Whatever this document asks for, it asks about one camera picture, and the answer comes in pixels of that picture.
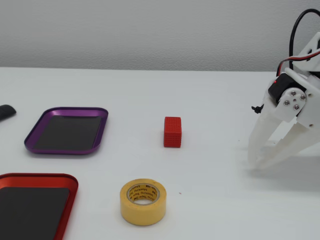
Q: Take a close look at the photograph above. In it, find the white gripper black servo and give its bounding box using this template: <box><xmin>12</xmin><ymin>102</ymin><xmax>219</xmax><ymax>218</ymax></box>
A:
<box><xmin>248</xmin><ymin>66</ymin><xmax>320</xmax><ymax>169</ymax></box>

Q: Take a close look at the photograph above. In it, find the red perforated block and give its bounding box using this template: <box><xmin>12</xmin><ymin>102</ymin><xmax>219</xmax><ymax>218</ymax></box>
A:
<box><xmin>163</xmin><ymin>116</ymin><xmax>182</xmax><ymax>149</ymax></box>

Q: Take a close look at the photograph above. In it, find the yellow masking tape roll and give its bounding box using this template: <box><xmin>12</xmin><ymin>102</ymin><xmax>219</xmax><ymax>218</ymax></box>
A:
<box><xmin>119</xmin><ymin>178</ymin><xmax>167</xmax><ymax>227</ymax></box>

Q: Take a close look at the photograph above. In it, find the purple metal tray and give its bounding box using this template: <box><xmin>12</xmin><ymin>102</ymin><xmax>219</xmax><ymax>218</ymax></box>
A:
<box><xmin>23</xmin><ymin>106</ymin><xmax>109</xmax><ymax>156</ymax></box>

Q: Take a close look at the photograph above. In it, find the red metal tray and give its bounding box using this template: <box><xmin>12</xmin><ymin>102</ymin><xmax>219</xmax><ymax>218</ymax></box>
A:
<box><xmin>0</xmin><ymin>172</ymin><xmax>79</xmax><ymax>240</ymax></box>

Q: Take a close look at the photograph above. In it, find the black ribbed object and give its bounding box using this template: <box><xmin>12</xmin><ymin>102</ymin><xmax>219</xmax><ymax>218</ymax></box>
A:
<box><xmin>0</xmin><ymin>104</ymin><xmax>17</xmax><ymax>123</ymax></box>

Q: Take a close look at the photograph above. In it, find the black cable tie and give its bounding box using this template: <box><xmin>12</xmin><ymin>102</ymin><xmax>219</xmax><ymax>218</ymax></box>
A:
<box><xmin>251</xmin><ymin>104</ymin><xmax>265</xmax><ymax>115</ymax></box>

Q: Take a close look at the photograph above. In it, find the red white black servo wire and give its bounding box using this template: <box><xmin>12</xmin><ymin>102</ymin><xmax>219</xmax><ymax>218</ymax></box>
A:
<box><xmin>276</xmin><ymin>48</ymin><xmax>320</xmax><ymax>77</ymax></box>

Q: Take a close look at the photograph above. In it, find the black cable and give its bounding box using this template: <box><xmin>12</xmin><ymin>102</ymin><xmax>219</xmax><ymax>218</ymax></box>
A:
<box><xmin>289</xmin><ymin>8</ymin><xmax>320</xmax><ymax>71</ymax></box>

